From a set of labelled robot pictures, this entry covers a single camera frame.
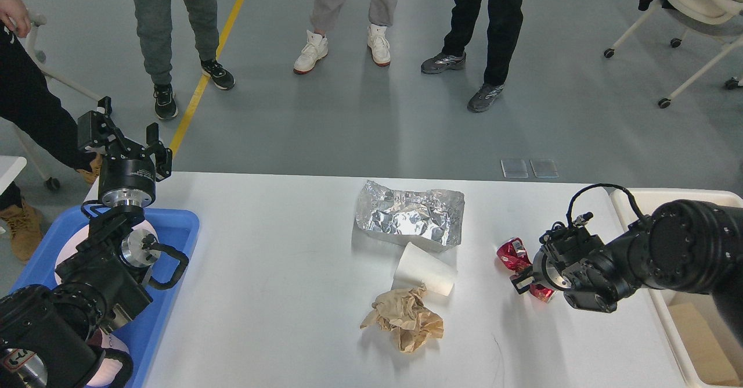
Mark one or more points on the left clear floor tile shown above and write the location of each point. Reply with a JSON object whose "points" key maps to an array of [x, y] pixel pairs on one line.
{"points": [[514, 168]]}

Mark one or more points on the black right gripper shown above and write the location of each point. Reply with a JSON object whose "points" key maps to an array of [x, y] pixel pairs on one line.
{"points": [[545, 271]]}

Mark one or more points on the pink mug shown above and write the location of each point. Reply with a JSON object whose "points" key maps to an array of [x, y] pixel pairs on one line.
{"points": [[109, 367]]}

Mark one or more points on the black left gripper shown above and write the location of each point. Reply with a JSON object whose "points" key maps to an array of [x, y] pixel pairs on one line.
{"points": [[123, 182]]}

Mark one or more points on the white rolling chair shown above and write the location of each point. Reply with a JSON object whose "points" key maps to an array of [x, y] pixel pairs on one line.
{"points": [[719, 20]]}

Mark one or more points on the crumpled aluminium foil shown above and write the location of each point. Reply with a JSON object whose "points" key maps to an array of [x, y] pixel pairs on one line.
{"points": [[432, 220]]}

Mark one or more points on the white plastic bin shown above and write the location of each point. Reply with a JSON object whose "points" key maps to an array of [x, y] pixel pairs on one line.
{"points": [[648, 199]]}

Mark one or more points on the white paper cup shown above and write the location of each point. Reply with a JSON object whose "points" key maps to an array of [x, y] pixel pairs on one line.
{"points": [[419, 268]]}

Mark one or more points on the clear floor tile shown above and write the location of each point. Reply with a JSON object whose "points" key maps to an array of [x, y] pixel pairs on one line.
{"points": [[544, 168], [514, 168]]}

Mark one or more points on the crumpled brown paper ball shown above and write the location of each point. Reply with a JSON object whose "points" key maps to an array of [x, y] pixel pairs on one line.
{"points": [[402, 312]]}

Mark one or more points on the blue plastic tray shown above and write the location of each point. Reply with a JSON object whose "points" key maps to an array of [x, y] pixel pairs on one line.
{"points": [[176, 228]]}

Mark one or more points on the right clear floor tile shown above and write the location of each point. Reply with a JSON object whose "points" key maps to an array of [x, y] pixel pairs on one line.
{"points": [[544, 168]]}

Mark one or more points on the white side table corner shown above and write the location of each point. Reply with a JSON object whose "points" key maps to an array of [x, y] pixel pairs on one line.
{"points": [[10, 167]]}

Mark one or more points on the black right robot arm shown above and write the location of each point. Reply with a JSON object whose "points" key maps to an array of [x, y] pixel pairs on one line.
{"points": [[685, 245]]}

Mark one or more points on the person with tan boots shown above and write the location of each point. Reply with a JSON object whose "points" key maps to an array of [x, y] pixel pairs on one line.
{"points": [[27, 102]]}

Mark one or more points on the large brown paper sheet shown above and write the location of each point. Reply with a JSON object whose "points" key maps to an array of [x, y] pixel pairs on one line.
{"points": [[711, 365]]}

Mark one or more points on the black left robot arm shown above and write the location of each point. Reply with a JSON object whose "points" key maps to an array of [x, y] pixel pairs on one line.
{"points": [[47, 332]]}

